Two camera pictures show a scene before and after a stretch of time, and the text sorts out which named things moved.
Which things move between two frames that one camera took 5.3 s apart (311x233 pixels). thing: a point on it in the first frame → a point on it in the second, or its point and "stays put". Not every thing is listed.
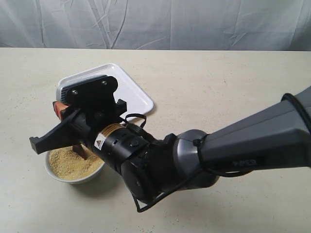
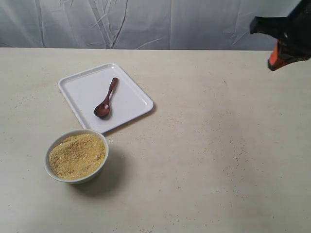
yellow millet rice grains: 67,163 stays put
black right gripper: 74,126 → 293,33
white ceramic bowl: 68,166 stays put
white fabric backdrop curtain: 246,25 stays put
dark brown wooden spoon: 79,149 → 103,109
